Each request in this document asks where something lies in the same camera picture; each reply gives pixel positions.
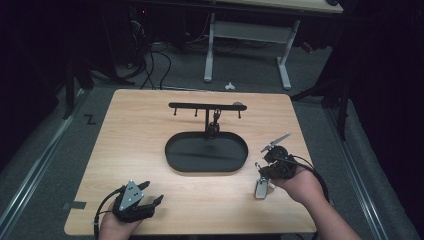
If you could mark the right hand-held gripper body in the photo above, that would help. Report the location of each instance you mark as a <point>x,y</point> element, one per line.
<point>281,163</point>

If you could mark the person's left hand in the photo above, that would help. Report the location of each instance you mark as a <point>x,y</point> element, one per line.
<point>116,228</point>

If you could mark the silver metal spoon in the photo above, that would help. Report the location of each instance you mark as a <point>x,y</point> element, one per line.
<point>261,190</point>

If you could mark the person's right hand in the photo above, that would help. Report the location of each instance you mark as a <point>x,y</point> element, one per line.
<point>301,188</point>

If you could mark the grey tape strip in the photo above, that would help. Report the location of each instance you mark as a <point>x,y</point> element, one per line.
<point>76,205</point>

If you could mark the black rack with oval tray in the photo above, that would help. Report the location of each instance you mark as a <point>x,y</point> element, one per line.
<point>206,154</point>

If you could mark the small white floor object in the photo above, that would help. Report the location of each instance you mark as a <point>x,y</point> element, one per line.
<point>229,86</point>

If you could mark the white frame desk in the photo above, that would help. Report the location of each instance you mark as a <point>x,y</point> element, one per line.
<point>250,31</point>

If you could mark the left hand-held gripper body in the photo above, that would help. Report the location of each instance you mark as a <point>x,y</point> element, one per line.
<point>131,200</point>

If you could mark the metal floor rail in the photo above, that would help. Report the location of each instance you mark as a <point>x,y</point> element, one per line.
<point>358,173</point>
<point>31,173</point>

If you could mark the black metal stand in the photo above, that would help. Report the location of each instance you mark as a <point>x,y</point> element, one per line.
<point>333,96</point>
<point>78,76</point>

